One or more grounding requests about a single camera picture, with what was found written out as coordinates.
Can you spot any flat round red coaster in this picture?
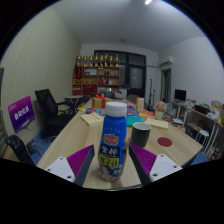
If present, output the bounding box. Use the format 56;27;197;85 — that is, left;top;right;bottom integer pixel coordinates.
156;136;174;148

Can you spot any white round stool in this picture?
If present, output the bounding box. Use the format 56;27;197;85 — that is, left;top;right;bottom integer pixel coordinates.
194;129;210;151

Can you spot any yellow gift box red ribbon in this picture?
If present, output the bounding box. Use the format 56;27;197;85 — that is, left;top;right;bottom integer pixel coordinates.
92;93;113;110

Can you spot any small round table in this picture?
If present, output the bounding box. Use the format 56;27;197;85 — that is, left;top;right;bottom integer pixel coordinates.
64;95;84;105

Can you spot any white wall air conditioner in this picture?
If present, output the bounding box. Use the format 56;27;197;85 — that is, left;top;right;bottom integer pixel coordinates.
158;55;175;67

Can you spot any black office chair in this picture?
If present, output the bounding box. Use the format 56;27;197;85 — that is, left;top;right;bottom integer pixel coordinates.
34;88;79;138

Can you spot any pale yellow book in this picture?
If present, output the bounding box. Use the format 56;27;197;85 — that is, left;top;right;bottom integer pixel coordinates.
144;117;170;130

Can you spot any beige book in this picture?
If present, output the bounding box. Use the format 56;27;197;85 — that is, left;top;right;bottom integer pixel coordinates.
79;111;105;127

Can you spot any purple sign board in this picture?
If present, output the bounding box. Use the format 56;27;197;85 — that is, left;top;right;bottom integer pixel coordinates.
7;95;36;134

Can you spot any wooden shelf unit with trophies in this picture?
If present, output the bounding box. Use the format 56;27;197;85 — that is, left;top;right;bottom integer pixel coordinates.
72;53;121;97

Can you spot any pile of books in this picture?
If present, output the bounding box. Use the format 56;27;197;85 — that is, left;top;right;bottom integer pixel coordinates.
165;108;186;127

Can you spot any dark framed glass door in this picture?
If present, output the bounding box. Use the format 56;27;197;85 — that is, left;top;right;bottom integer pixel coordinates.
94;49;147;98

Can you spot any cluttered wooden side desk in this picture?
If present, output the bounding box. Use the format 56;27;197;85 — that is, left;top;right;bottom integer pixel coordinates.
171;98;224;158

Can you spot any small brown box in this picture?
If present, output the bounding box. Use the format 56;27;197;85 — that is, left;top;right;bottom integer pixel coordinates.
135;96;145;111

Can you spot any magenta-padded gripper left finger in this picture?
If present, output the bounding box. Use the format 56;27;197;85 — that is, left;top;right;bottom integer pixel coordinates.
44;144;96;188

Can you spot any black computer monitor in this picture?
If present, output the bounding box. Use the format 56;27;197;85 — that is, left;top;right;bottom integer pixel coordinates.
174;88;188;103

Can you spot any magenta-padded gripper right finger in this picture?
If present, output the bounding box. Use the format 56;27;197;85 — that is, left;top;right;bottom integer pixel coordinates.
128;143;183;187

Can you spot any black cup white inside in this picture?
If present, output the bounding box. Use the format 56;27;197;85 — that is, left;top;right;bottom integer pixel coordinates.
129;122;152;149

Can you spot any blue drink bottle white cap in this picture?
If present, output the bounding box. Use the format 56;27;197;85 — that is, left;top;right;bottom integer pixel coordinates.
97;101;128;183

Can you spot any pink flower bouquet in pot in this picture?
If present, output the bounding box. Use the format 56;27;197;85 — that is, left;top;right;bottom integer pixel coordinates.
153;100;168;121

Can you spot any black chair backrest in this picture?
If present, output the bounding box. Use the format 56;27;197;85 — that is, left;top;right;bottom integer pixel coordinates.
5;134;36;166

